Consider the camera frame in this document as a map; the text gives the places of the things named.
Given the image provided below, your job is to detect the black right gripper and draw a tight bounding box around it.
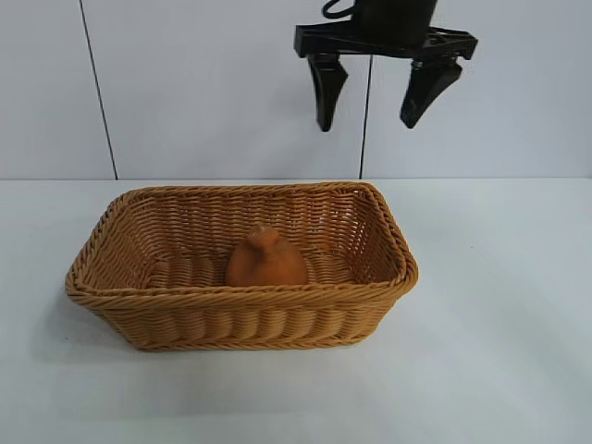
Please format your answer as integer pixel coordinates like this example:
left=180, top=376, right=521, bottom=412
left=293, top=0, right=480, bottom=134

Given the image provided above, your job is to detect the orange-brown pear-shaped bread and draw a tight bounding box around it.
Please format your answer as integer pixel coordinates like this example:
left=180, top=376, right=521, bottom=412
left=225, top=223, right=310, bottom=288

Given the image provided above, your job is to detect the woven wicker basket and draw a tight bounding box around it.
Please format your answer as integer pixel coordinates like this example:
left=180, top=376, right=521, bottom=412
left=63, top=182, right=420, bottom=352

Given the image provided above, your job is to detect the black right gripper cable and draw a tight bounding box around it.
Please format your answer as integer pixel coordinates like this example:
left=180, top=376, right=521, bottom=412
left=320, top=0, right=355, bottom=22

